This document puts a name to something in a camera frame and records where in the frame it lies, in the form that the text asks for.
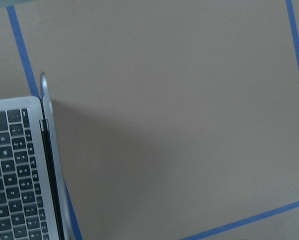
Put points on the grey laptop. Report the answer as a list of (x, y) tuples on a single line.
[(33, 196)]

